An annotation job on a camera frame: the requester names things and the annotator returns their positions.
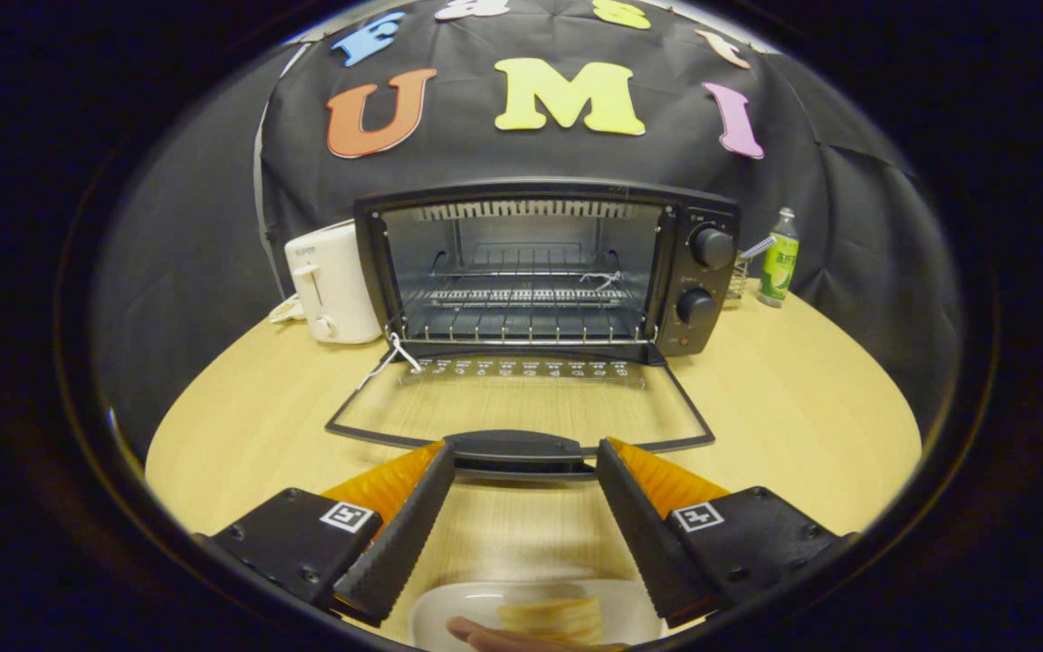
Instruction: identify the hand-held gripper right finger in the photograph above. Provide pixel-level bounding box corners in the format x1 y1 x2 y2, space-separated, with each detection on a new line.
596 437 857 628

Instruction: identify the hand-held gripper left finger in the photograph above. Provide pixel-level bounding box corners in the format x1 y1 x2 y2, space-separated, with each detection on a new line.
194 440 457 626

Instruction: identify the yellow ridged bread roll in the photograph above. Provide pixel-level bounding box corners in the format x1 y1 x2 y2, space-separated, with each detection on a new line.
497 593 606 646

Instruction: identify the black toaster oven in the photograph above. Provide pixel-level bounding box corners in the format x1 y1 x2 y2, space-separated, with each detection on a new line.
325 178 742 481

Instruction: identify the white pop-up toaster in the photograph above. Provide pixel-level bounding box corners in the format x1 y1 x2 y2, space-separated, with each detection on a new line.
284 220 384 345

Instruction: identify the white square plate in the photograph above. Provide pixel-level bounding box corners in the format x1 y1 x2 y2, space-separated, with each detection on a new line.
408 580 667 652

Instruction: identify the green label drink bottle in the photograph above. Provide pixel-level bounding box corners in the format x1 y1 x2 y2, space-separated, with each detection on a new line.
758 207 799 309

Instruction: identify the black backdrop cloth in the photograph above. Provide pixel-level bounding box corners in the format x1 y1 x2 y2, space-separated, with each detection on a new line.
91 0 962 454

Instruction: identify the wire mesh holder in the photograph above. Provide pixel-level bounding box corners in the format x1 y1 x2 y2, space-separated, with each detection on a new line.
725 254 751 309

